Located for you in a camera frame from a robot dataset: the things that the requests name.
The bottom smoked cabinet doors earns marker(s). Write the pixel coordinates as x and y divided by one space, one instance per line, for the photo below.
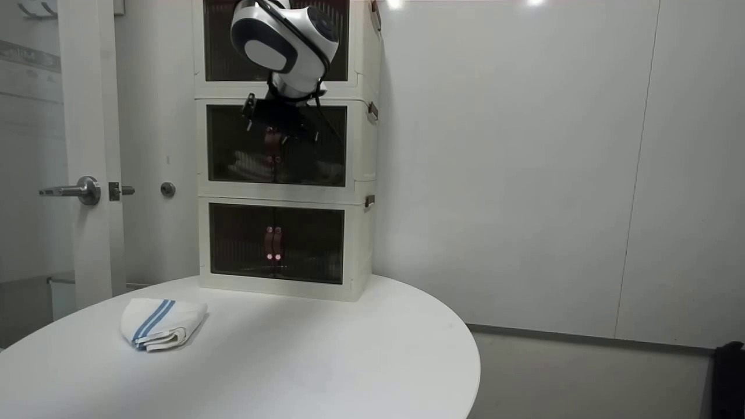
279 244

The smoked cabinet doors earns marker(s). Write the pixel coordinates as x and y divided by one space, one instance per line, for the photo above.
227 63
279 244

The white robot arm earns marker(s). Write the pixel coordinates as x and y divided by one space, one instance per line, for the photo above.
294 47

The white round table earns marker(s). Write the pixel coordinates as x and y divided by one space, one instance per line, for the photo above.
397 352

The top smoked cabinet doors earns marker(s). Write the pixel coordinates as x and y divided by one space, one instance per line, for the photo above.
227 63

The white towel with blue stripes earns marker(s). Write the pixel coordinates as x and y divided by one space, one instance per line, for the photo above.
159 324

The black object at floor corner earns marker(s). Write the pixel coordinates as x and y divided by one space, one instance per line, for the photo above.
727 394

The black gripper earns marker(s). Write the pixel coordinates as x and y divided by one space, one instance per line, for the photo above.
279 115

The silver door lever handle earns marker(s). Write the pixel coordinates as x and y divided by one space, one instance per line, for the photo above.
87 193

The white stacked cabinet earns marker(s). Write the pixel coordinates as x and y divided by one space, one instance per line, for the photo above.
357 91

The round silver door knob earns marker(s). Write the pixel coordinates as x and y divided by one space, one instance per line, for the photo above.
168 190

